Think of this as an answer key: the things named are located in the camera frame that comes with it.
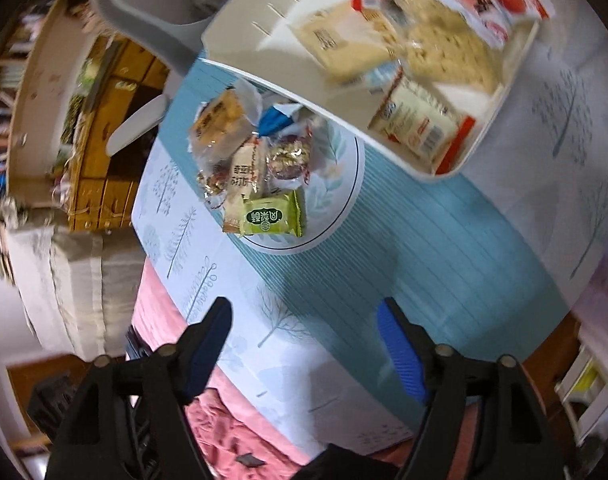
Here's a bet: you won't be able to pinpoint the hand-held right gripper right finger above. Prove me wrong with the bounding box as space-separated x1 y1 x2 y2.
376 297 552 480

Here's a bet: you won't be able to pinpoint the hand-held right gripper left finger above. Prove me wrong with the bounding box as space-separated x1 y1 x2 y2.
44 296 233 480

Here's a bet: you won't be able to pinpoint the green snack packet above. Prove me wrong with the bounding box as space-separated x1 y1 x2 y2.
239 189 307 238

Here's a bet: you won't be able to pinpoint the small clear red-print packet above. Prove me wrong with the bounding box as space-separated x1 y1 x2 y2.
196 160 235 208

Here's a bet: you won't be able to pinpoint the yellow bun packet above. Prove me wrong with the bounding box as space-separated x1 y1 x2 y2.
190 87 265 161

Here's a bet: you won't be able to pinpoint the blue candy wrapper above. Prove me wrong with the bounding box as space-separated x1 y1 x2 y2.
256 102 305 136

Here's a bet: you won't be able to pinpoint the pale sandwich bread packet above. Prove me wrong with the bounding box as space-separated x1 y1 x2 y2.
289 2 399 86

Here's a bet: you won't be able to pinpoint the white plastic bin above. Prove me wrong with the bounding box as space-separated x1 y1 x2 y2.
201 0 542 181

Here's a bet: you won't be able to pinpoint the red white apple-print packet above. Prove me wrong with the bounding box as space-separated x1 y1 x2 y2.
456 0 557 51

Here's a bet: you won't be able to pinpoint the pink blanket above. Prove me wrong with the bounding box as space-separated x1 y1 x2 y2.
126 260 399 480

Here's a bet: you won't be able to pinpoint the dark blue clothing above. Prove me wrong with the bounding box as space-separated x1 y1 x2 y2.
125 325 157 361

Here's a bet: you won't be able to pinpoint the person's dark trousers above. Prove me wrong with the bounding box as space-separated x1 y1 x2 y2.
304 442 399 480

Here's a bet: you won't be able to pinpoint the lace-covered cabinet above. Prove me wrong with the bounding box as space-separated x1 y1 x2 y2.
0 220 149 361

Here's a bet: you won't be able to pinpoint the black object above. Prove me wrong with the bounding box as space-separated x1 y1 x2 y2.
28 375 84 436

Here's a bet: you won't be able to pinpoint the white and yellow object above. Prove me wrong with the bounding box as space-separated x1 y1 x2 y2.
554 345 608 441

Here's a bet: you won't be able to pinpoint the wooden desk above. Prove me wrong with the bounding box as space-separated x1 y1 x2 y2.
48 35 185 233

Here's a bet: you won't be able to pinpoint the wooden bookshelf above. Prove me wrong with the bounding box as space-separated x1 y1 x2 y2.
0 0 114 211

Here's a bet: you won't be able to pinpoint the long row of books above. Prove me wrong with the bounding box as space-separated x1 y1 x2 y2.
0 0 39 136

